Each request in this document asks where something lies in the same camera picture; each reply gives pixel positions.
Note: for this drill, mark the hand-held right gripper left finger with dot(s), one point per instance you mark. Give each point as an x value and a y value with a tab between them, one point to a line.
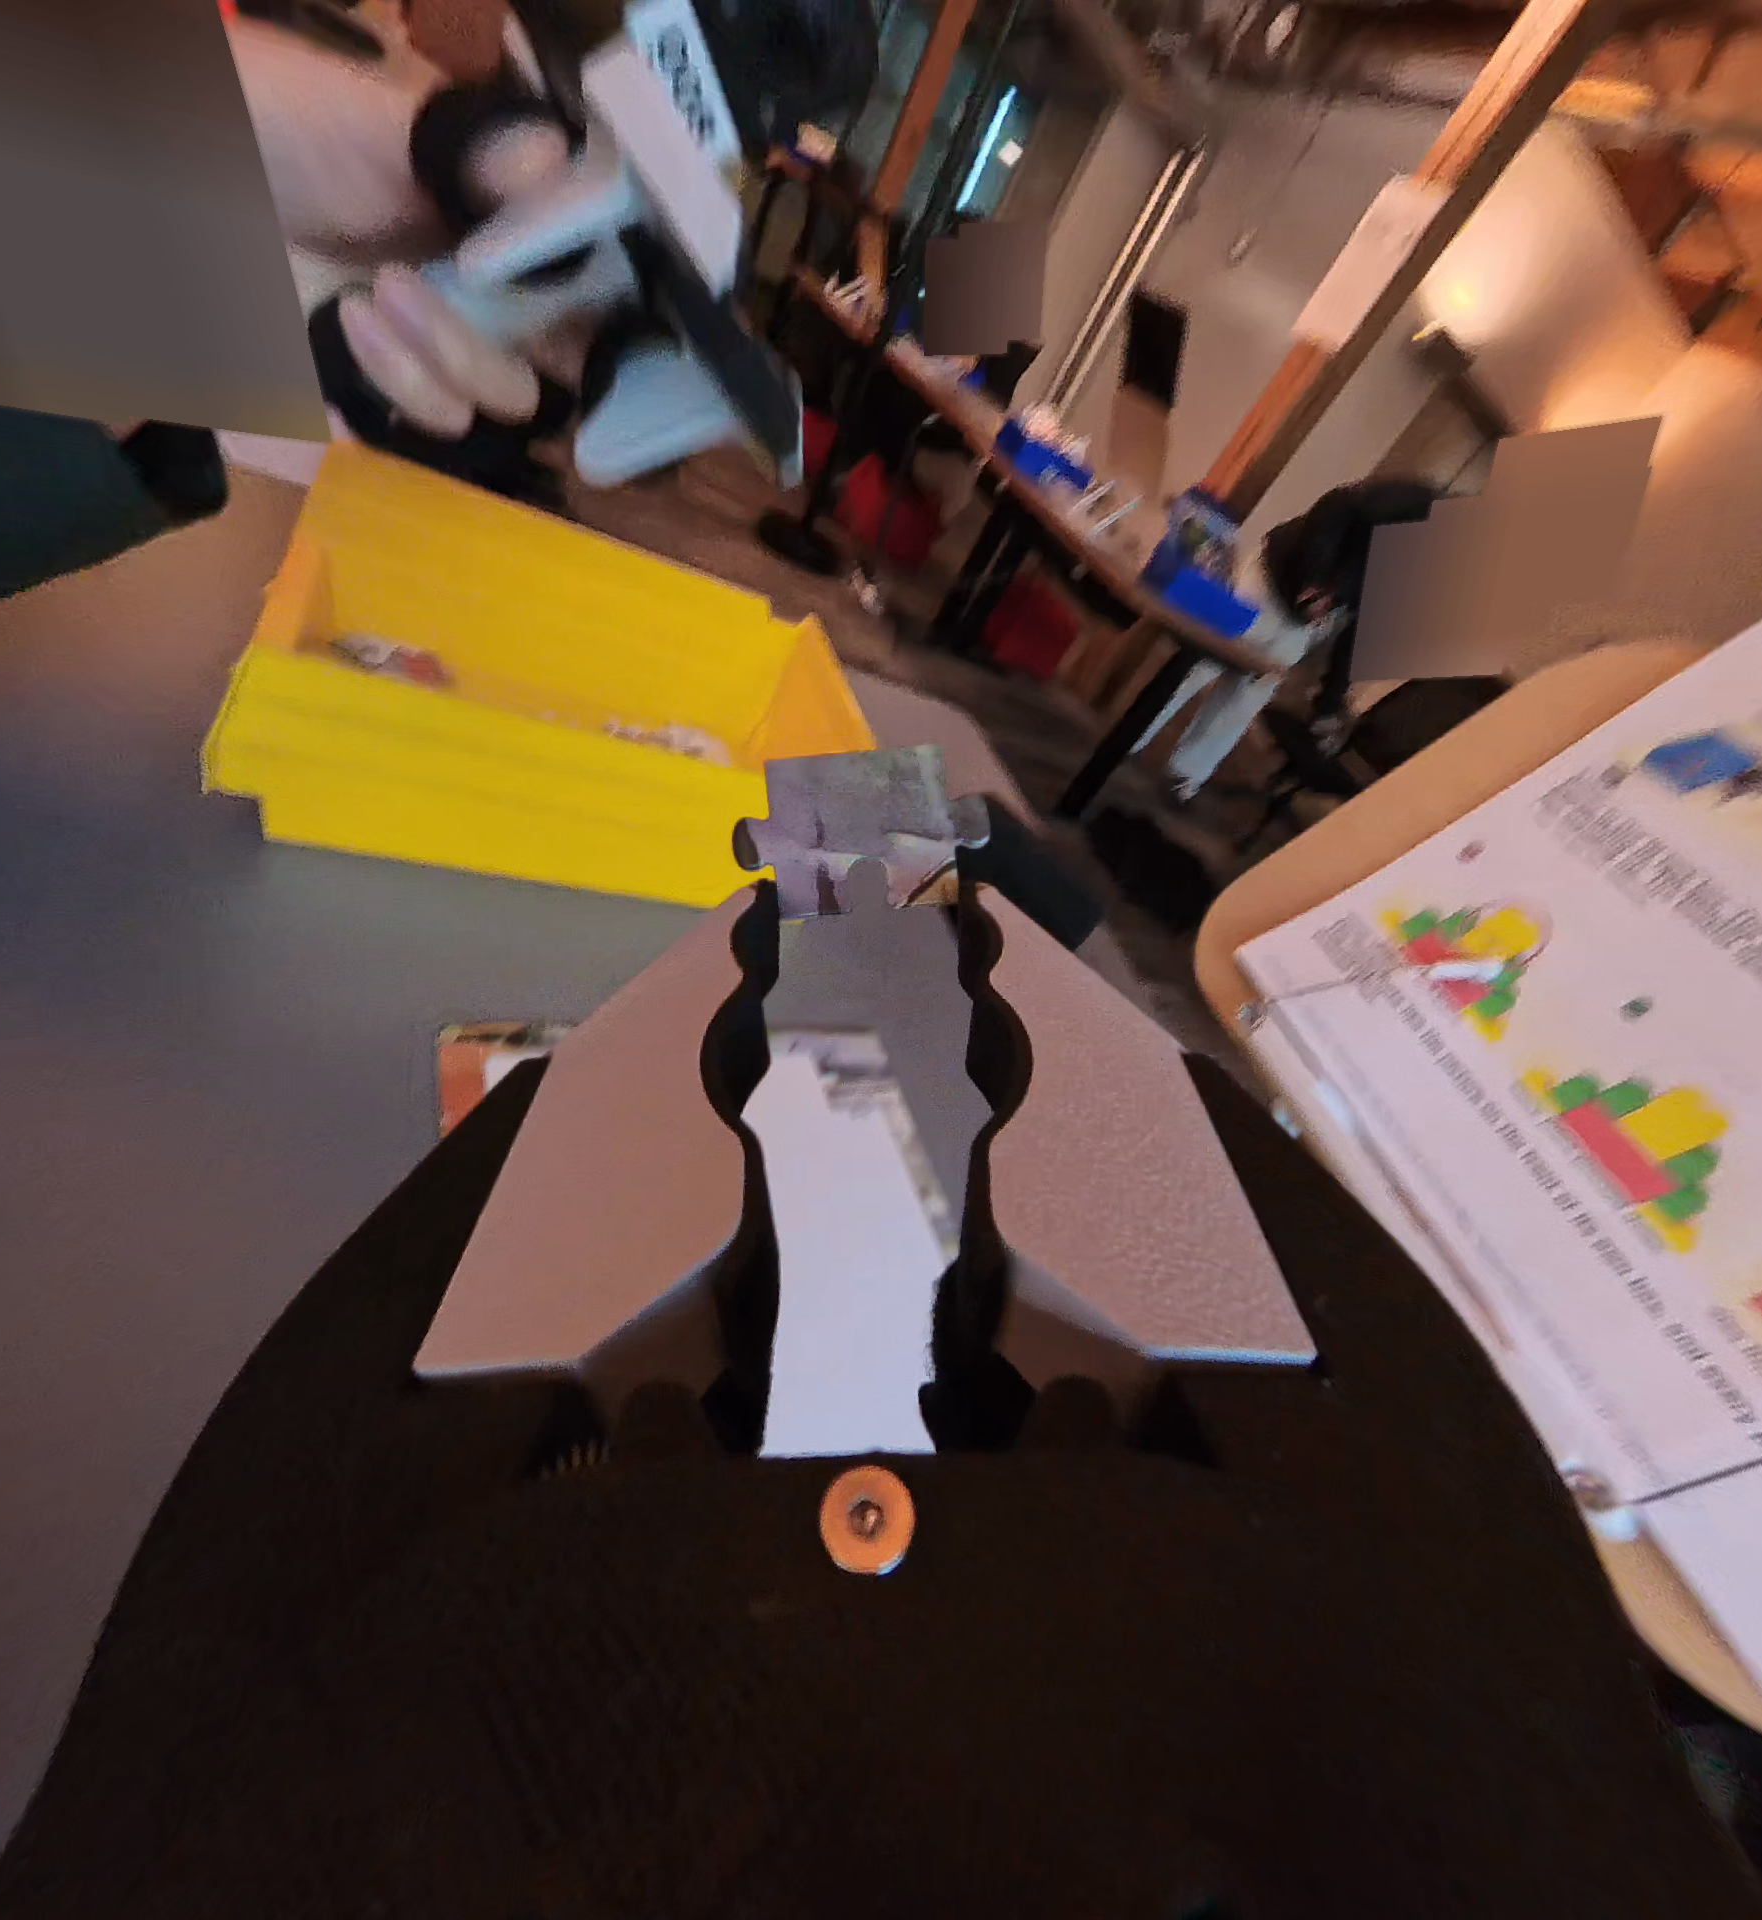
596	1201

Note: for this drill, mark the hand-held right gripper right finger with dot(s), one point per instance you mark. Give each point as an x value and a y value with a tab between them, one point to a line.
1151	1201

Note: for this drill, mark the puzzle frame board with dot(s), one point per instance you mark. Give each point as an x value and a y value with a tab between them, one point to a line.
844	1275

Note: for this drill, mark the yellow bin with puzzle pieces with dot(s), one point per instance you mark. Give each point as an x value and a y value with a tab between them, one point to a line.
521	780

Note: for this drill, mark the pile of puzzle pieces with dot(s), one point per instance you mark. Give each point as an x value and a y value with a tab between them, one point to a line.
386	659

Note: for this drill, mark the pale grey puzzle piece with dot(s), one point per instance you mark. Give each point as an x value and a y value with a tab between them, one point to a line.
866	817

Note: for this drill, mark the person's left forearm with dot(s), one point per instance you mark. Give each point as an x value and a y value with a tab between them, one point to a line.
10	511

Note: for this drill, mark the grey desk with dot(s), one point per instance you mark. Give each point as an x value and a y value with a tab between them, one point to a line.
145	974

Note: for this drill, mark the person's left hand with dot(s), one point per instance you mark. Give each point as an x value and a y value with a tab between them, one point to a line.
432	353

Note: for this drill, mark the small blue box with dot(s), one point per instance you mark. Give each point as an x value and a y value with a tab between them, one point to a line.
1042	449

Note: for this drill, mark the instruction sheet on stand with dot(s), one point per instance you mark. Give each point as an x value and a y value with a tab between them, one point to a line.
1317	809

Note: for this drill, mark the large blue box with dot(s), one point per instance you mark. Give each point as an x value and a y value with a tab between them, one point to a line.
1196	563

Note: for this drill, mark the printed instruction sheet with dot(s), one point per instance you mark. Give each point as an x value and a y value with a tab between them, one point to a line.
1646	900

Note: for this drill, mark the wooden post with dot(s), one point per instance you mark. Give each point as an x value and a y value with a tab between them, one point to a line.
1421	223

